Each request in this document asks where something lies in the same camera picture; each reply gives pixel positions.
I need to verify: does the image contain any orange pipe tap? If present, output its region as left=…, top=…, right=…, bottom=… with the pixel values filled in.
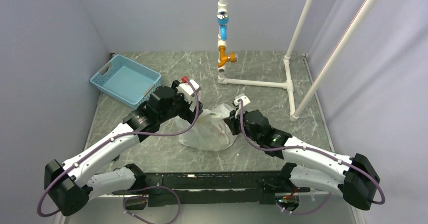
left=218, top=45, right=238, bottom=68

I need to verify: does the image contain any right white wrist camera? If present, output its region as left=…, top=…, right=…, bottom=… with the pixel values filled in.
left=233, top=93, right=251, bottom=118

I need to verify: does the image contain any white PVC pipe frame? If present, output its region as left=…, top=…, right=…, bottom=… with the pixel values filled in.
left=217, top=0, right=391, bottom=122

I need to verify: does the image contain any white printed plastic bag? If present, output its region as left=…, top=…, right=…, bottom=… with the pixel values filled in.
left=178, top=103, right=237, bottom=151

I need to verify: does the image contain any purple cable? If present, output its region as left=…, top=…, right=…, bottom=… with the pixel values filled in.
left=236, top=98, right=386, bottom=206
left=36, top=79, right=201, bottom=218

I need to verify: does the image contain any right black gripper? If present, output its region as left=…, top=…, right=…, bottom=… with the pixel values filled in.
left=224, top=106, right=262, bottom=145

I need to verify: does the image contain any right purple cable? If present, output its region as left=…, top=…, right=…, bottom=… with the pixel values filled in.
left=236, top=98, right=386, bottom=206

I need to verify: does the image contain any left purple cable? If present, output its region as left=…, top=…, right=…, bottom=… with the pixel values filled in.
left=36, top=79, right=201, bottom=218

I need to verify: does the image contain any light blue plastic basket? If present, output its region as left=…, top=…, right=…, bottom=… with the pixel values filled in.
left=89, top=54, right=162, bottom=109

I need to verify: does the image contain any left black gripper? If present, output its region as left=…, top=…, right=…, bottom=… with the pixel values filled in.
left=159, top=81, right=203, bottom=124

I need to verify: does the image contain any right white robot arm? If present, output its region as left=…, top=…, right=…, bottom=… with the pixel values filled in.
left=223, top=110, right=385, bottom=210

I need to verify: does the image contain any blue pipe valve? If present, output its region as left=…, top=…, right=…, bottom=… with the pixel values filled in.
left=217, top=9, right=229, bottom=41

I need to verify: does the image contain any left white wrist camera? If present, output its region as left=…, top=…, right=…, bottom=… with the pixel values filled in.
left=178, top=76, right=201, bottom=103

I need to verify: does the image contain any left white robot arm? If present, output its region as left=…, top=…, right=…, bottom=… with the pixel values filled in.
left=37, top=77, right=202, bottom=217

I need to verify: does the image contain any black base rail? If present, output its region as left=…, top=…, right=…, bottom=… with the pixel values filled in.
left=112, top=171, right=311, bottom=208

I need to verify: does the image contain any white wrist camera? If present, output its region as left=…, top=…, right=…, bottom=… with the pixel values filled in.
left=178, top=76, right=201, bottom=103
left=233, top=93, right=251, bottom=118

